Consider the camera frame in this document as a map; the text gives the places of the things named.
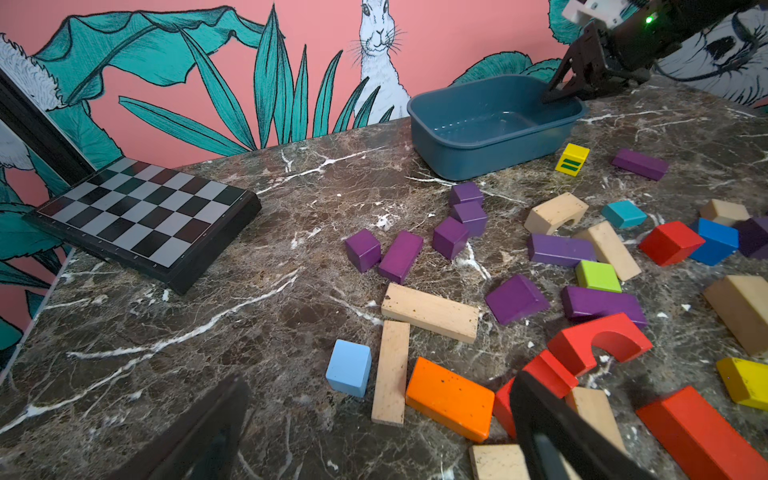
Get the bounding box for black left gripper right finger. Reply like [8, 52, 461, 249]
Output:
[510, 372, 654, 480]

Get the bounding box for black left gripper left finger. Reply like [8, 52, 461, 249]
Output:
[108, 374, 249, 479]

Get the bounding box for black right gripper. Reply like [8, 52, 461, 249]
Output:
[542, 20, 651, 103]

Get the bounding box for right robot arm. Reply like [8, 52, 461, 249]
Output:
[541, 1, 767, 103]

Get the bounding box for teal plastic storage bin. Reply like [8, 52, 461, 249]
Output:
[407, 75, 588, 181]

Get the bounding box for yellow cube green stripes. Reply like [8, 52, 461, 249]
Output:
[555, 143, 590, 177]

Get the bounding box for red arch brick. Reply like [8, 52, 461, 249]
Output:
[547, 313, 653, 377]

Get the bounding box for orange rectangular brick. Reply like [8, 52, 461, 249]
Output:
[405, 357, 495, 443]

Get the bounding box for red rectangular brick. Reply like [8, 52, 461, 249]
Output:
[636, 386, 767, 479]

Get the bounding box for purple long brick lower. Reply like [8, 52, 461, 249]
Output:
[561, 286, 648, 329]

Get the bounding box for purple long brick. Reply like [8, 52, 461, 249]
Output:
[561, 286, 648, 329]
[527, 234, 597, 267]

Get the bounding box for purple wedge brick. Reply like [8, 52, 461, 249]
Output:
[485, 274, 550, 325]

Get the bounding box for teal small brick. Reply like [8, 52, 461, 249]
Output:
[601, 200, 648, 229]

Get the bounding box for natural wood arch brick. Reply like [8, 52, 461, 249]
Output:
[524, 193, 589, 235]

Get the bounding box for light blue cube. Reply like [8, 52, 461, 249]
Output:
[326, 339, 372, 398]

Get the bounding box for long natural wood brick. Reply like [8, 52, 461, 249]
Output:
[381, 283, 480, 344]

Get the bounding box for lime green cube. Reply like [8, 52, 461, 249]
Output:
[575, 260, 622, 293]

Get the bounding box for natural wood upright plank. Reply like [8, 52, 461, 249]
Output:
[371, 320, 410, 427]

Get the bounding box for natural wood plank brick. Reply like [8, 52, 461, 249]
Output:
[574, 221, 642, 281]

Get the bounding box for purple cube brick upper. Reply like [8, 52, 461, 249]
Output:
[449, 182, 484, 206]

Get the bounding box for purple cube brick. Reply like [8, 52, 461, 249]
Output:
[344, 229, 382, 273]
[449, 182, 484, 206]
[432, 217, 469, 260]
[450, 201, 488, 237]

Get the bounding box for red cube brick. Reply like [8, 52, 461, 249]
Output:
[639, 221, 706, 267]

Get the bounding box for purple cube brick middle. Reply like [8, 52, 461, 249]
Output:
[450, 201, 488, 237]

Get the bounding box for blue cube brick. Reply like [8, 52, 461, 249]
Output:
[690, 218, 739, 266]

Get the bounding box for black white chessboard box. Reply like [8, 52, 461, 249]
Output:
[24, 158, 261, 295]

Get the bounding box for purple cube brick lower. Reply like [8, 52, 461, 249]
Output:
[432, 217, 469, 260]

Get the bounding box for purple rectangular brick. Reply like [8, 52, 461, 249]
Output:
[378, 230, 424, 285]

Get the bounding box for black frame post left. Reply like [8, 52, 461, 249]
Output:
[1, 71, 96, 185]

